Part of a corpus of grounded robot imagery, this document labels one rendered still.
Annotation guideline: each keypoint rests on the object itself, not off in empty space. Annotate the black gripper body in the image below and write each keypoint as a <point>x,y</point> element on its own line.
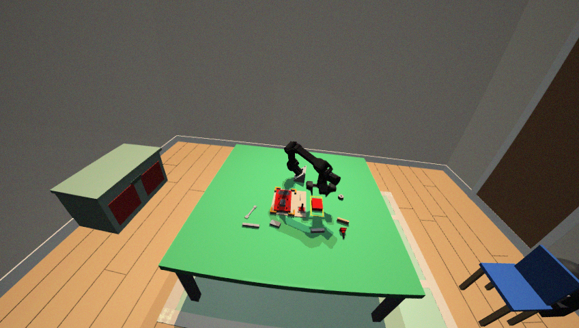
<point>310,185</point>

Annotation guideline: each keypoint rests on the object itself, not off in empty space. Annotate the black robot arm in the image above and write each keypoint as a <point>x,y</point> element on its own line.
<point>320,165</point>

